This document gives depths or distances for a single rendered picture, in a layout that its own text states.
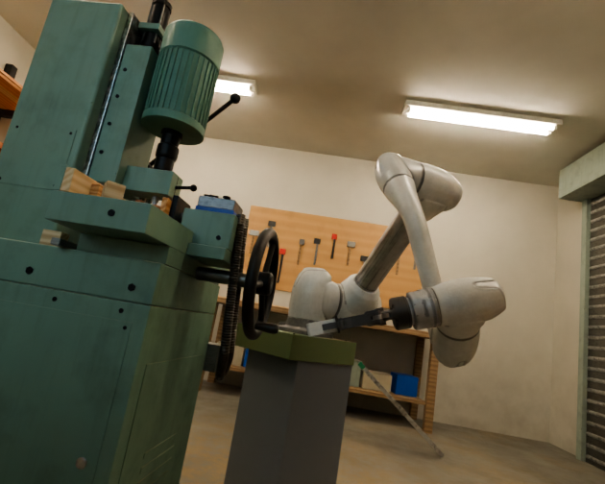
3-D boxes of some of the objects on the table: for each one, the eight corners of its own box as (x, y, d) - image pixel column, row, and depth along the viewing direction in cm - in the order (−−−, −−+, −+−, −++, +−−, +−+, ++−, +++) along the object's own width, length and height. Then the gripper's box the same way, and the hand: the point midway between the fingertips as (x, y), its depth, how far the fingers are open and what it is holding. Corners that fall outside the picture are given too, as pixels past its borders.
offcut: (117, 206, 84) (122, 188, 85) (121, 205, 82) (126, 185, 83) (99, 201, 82) (104, 182, 83) (102, 199, 80) (108, 180, 81)
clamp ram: (193, 231, 102) (201, 198, 103) (165, 228, 102) (173, 194, 104) (204, 239, 110) (211, 208, 112) (179, 235, 111) (185, 205, 113)
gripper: (400, 297, 99) (306, 314, 100) (410, 293, 86) (302, 313, 87) (407, 327, 97) (311, 345, 98) (419, 327, 85) (308, 348, 86)
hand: (322, 327), depth 93 cm, fingers closed
